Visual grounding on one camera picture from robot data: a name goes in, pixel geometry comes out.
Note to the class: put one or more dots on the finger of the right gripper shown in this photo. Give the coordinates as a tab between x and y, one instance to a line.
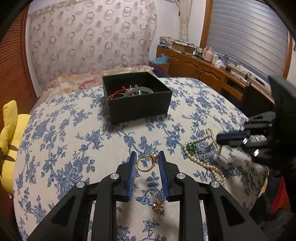
234	135
234	143

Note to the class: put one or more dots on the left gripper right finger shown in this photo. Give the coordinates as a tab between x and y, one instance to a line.
225	218

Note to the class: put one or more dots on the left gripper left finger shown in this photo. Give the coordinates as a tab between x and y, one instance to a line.
93	204

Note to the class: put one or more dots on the black jewelry box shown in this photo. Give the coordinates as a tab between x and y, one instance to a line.
122	109

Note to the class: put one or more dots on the gold flower brooch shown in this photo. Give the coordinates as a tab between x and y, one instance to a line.
159	207

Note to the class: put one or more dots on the pink bottle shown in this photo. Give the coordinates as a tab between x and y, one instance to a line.
208	56

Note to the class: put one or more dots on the blue floral white cloth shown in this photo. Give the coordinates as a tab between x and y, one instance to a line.
70	139

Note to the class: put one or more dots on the wooden side cabinet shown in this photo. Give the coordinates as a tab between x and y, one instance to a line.
243	95

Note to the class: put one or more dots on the blue paper bag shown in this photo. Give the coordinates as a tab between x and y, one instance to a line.
163	59

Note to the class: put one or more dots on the grey window blind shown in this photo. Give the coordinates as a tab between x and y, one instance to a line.
251	33

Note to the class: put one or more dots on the yellow pikachu plush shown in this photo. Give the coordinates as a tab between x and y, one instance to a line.
11	135

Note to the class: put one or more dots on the cream side curtain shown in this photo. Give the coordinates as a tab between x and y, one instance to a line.
185	7

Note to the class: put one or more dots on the pink circle patterned curtain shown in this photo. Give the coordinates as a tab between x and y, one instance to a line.
75	37

